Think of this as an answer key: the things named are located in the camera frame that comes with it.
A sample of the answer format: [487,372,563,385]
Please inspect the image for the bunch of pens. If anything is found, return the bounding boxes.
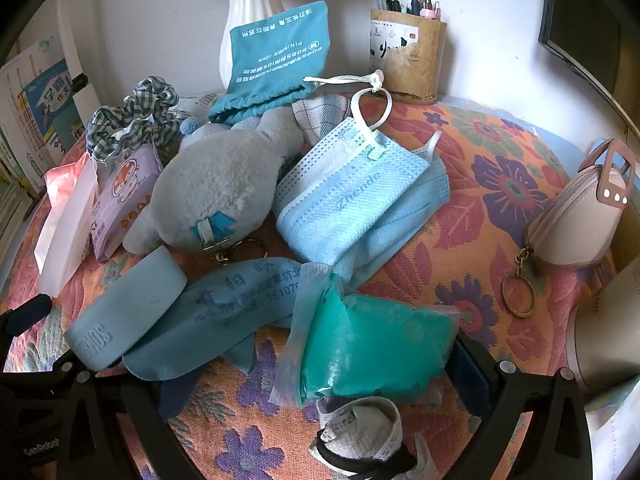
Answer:
[375,0,443,23]

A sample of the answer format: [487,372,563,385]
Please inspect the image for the purple tissue pack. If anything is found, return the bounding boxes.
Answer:
[89,142,166,262]

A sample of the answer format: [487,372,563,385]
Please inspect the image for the floral tablecloth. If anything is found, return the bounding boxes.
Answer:
[0,90,626,480]

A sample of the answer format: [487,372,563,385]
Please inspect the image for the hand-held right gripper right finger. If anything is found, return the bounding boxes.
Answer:
[440,332,593,480]

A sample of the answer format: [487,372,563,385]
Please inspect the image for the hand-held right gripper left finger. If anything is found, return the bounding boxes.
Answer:
[62,350,201,480]

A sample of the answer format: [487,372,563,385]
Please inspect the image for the black monitor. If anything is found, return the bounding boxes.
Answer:
[537,0,640,138]

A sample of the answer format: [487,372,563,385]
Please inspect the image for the blue face mask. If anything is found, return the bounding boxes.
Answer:
[275,87,433,267]
[335,130,451,292]

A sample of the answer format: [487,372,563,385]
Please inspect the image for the green cloth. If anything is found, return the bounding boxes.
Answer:
[269,261,462,409]

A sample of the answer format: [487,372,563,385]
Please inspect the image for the bamboo pen holder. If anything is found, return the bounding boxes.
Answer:
[369,7,448,106]

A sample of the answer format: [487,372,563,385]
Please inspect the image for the blue checked scrunchie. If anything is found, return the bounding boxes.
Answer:
[85,76,183,163]

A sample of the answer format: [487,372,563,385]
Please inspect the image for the light blue glasses case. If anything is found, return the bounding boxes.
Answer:
[64,246,187,374]

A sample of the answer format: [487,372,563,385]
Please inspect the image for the beige coin purse with keyring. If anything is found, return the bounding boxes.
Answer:
[501,139,638,319]

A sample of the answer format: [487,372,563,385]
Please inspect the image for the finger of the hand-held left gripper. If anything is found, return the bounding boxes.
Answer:
[0,294,53,341]

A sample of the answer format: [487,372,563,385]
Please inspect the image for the grey-blue plush toy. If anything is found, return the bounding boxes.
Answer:
[121,105,307,267]

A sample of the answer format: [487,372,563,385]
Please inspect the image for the white rolled sock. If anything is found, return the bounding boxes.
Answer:
[307,395,436,480]

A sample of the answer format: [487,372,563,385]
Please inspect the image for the teal drawstring pouch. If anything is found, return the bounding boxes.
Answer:
[207,0,388,126]

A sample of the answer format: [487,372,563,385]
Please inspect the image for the white ribbed ceramic vase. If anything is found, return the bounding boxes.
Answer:
[210,0,301,98]

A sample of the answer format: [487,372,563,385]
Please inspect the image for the pink and white plastic packet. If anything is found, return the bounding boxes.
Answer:
[34,152,99,297]

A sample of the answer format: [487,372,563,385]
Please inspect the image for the blue plaid handkerchief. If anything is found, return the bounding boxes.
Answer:
[291,94,353,148]

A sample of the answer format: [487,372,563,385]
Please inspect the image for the row of books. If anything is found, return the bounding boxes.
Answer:
[0,40,88,246]

